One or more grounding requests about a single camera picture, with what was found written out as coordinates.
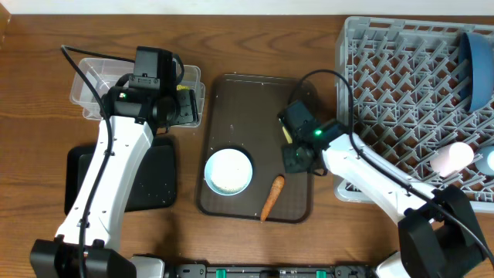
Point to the grey dishwasher rack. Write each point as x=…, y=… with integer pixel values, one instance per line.
x=401, y=78

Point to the dark blue plate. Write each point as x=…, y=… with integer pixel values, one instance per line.
x=477, y=50

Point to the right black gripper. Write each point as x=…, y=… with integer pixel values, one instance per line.
x=292, y=164

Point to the black rectangular bin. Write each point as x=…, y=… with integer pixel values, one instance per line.
x=155, y=183

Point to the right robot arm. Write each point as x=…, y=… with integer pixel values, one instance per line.
x=439, y=234

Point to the orange carrot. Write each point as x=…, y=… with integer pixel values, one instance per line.
x=277, y=187

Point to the clear plastic bin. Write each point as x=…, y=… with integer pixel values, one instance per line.
x=104, y=73

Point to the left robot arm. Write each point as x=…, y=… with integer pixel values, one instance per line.
x=87, y=242

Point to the brown serving tray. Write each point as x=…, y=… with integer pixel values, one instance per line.
x=242, y=114

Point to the light blue cup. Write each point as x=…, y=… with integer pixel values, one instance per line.
x=485, y=164

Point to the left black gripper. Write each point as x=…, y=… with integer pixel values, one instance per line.
x=190, y=112

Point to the pink white cup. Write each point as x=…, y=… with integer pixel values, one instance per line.
x=452, y=158

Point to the green orange snack wrapper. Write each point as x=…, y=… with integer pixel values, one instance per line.
x=182, y=87

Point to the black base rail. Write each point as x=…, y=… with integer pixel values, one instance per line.
x=203, y=271

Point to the light blue rice bowl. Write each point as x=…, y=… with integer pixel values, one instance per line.
x=228, y=172

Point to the cream plastic spoon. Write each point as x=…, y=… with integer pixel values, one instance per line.
x=287, y=135

